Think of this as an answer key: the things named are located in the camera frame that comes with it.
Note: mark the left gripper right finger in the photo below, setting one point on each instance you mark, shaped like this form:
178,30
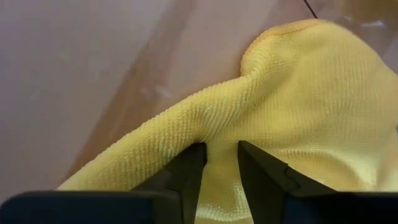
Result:
264,174

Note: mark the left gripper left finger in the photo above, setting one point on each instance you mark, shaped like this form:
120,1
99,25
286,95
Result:
183,174

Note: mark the yellow microfiber towel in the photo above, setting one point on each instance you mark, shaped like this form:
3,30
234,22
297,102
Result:
280,93

